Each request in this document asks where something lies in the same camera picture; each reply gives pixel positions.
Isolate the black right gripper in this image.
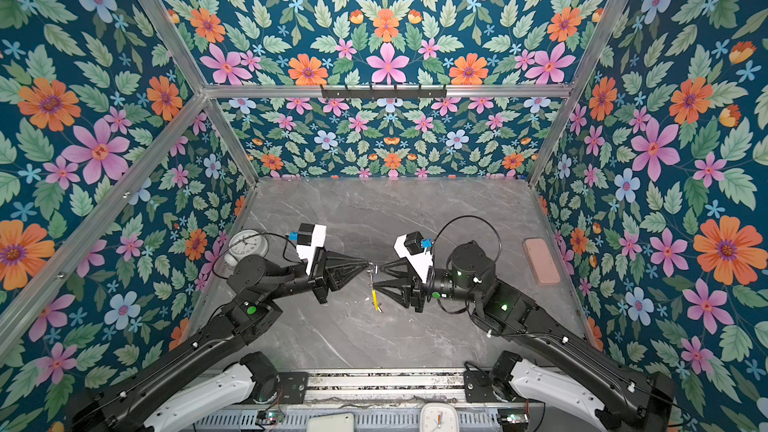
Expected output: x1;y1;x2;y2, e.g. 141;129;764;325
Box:
375;257;484;316

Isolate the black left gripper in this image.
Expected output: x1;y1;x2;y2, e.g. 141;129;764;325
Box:
262;244;368;307

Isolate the large grey perforated keyring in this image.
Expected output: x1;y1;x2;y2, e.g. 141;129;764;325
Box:
368;264;382;313

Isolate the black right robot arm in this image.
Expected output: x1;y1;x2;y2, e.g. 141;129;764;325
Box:
374;241;676;431

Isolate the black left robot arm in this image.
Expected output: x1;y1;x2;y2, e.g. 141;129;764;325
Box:
65;248;371;431

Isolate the white alarm clock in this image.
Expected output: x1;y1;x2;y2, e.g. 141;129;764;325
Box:
224;230;269;267

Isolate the white square clock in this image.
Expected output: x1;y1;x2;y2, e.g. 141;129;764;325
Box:
418;403;460;432

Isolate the pink rectangular case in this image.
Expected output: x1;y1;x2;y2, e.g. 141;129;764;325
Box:
523;237;561;286

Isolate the white device at front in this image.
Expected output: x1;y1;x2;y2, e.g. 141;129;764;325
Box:
306;413;355;432

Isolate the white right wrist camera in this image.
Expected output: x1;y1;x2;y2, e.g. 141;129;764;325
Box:
394;231;434;283

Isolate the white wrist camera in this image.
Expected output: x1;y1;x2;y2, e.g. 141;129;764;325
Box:
289;223;327;276
394;231;434;283

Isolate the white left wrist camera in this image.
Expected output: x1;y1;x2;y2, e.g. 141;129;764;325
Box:
289;223;327;276

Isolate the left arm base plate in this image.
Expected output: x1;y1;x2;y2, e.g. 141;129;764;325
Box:
243;372;309;405

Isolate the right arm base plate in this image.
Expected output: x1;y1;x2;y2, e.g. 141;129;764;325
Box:
463;369;525;403

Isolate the black hook rail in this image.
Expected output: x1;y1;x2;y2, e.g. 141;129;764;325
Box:
320;85;448;100

